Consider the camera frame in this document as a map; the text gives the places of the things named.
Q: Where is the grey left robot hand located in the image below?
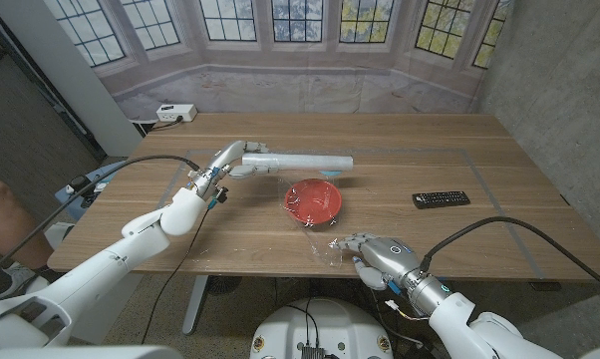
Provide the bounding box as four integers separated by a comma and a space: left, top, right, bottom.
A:
187, 140, 280, 199

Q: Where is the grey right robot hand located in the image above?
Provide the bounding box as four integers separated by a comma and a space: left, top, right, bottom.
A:
332, 232, 453, 316

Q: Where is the cling film roll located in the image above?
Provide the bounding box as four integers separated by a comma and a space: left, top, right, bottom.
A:
240, 152, 355, 174

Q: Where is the clear cling film sheet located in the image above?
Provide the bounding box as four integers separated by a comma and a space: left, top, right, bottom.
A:
277, 169, 351, 268

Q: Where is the black TV remote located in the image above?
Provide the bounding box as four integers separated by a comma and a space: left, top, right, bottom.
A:
412, 190, 471, 209

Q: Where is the red bowl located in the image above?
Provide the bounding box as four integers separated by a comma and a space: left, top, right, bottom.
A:
284, 178, 344, 225

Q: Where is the white power strip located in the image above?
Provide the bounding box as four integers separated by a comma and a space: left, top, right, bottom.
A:
155, 103, 198, 124

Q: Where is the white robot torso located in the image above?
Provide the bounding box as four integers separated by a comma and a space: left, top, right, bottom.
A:
249, 297, 395, 359

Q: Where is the printed window backdrop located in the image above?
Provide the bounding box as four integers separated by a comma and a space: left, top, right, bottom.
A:
43, 0, 515, 119

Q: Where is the blue floor mat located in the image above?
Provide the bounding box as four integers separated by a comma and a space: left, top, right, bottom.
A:
54, 160, 128, 210

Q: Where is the black round ribbed object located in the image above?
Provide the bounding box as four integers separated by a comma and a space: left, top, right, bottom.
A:
204, 275, 244, 295

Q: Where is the grey metal table leg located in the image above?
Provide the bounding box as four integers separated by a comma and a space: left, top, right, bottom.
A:
181, 275, 209, 336

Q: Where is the black cylindrical device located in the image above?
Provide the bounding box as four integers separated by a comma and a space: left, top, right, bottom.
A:
66, 174, 98, 205

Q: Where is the white partition panel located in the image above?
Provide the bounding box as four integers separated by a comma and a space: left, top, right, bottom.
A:
0, 0, 145, 159

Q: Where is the white floor platform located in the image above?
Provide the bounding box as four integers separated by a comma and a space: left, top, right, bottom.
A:
65, 271, 145, 346

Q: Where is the grey white sneaker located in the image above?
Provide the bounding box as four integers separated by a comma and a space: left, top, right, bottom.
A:
0, 261, 40, 300

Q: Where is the white floor cable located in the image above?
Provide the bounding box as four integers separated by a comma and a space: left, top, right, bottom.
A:
367, 286, 426, 348

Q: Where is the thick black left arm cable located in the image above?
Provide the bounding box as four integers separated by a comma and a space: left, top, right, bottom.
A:
0, 154, 201, 285

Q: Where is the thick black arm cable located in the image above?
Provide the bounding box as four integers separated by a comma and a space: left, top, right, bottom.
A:
0, 154, 201, 285
419, 215, 600, 295

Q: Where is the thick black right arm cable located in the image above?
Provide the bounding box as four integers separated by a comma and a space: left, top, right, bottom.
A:
419, 215, 600, 295

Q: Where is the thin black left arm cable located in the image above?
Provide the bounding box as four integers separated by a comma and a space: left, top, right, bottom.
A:
140, 208, 211, 345

